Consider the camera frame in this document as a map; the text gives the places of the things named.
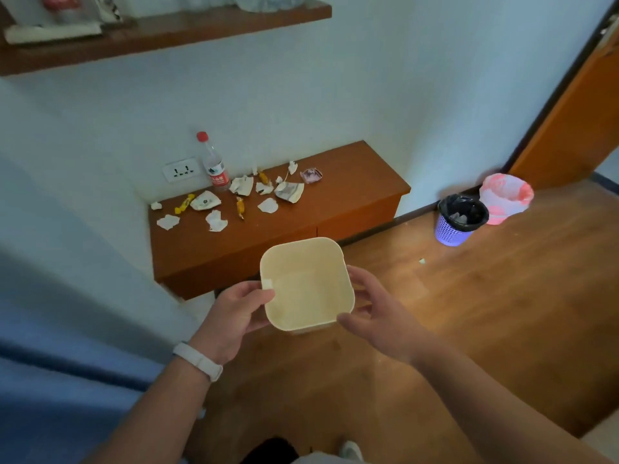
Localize person's left forearm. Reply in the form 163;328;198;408
86;353;214;464

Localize flat white packet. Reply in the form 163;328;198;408
4;21;103;45

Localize bin with pink liner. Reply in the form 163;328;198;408
479;173;535;226

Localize black bin liner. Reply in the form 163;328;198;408
437;194;490;233

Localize white wristband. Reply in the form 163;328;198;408
172;341;224;383

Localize scattered white paper scraps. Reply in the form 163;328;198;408
150;160;299;233

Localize low brown wooden cabinet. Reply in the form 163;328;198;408
148;141;412;301

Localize white wall socket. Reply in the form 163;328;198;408
163;158;202;183

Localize red and white packet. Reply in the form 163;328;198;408
39;0;82;22

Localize clear plastic bag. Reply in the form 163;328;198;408
232;0;308;13

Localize person's right hand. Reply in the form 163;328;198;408
337;266;432;366

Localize orange wooden door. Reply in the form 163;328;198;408
503;2;619;191

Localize brown wooden wall shelf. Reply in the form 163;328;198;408
0;0;333;77

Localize purple mesh waste basket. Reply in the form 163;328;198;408
434;194;490;247

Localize grey printed crumpled wrapper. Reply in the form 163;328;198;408
274;181;305;204

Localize person's right forearm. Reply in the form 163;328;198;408
411;333;618;464

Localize black trousers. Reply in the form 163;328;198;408
239;437;300;464

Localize blue bed sheet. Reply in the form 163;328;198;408
0;246;204;464

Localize person's left hand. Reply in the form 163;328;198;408
192;280;276;366

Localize clear bottle with red cap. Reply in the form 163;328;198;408
196;131;232;192

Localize cream square plastic bin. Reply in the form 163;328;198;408
260;237;356;336

